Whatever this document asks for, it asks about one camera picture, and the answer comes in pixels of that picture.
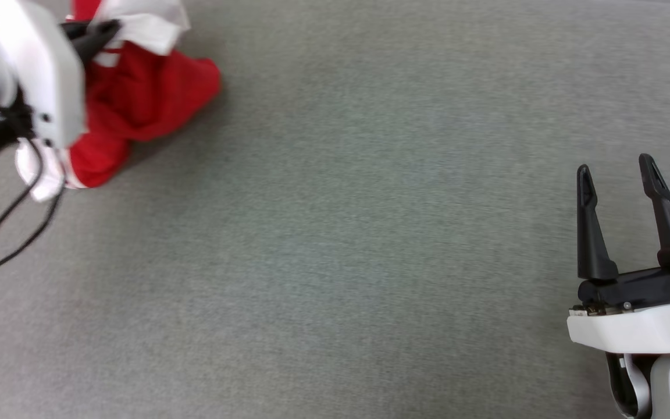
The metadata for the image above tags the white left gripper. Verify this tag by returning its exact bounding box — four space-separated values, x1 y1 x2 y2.
0 0 122 149

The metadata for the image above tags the thin black cable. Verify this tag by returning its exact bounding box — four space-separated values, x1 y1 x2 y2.
0 186 66 299
0 139 45 262

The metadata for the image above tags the red and white shirt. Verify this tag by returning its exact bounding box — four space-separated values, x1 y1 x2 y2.
15 0 222 203

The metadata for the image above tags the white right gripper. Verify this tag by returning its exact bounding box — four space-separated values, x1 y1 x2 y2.
568 154 670 354

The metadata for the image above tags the grey fabric sofa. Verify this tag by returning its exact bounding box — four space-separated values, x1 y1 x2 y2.
0 0 670 419

